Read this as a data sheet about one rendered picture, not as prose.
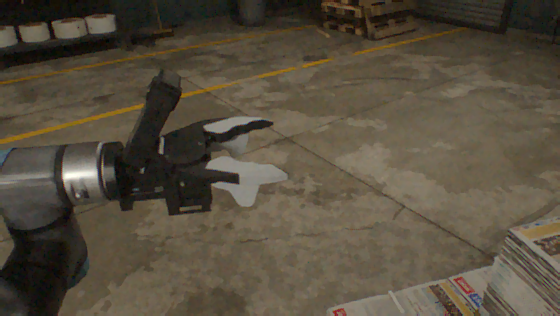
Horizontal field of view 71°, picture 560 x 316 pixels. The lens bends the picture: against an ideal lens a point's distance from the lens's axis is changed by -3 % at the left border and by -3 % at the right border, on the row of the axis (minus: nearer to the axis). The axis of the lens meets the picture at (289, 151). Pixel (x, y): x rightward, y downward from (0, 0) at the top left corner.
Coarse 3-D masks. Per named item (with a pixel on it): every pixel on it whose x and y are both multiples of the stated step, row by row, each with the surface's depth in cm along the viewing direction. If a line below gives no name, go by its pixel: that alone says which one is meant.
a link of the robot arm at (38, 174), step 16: (64, 144) 47; (0, 160) 43; (16, 160) 44; (32, 160) 44; (48, 160) 44; (0, 176) 43; (16, 176) 43; (32, 176) 43; (48, 176) 44; (0, 192) 43; (16, 192) 43; (32, 192) 44; (48, 192) 44; (64, 192) 44; (0, 208) 44; (16, 208) 44; (32, 208) 45; (48, 208) 46; (64, 208) 48; (16, 224) 45; (32, 224) 45; (48, 224) 47
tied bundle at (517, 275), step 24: (504, 240) 63; (504, 264) 64; (528, 264) 59; (504, 288) 64; (528, 288) 59; (552, 288) 55; (480, 312) 70; (504, 312) 65; (528, 312) 60; (552, 312) 55
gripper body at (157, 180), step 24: (120, 144) 49; (168, 144) 48; (192, 144) 48; (120, 168) 47; (144, 168) 48; (168, 168) 45; (120, 192) 47; (144, 192) 49; (168, 192) 47; (192, 192) 49
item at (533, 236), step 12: (516, 228) 62; (528, 228) 62; (540, 228) 62; (552, 228) 62; (528, 240) 59; (540, 240) 59; (552, 240) 59; (540, 252) 57; (552, 252) 57; (552, 264) 55
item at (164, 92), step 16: (160, 80) 42; (176, 80) 44; (160, 96) 42; (176, 96) 42; (144, 112) 43; (160, 112) 43; (144, 128) 44; (160, 128) 44; (128, 144) 46; (144, 144) 45; (128, 160) 46; (144, 160) 46
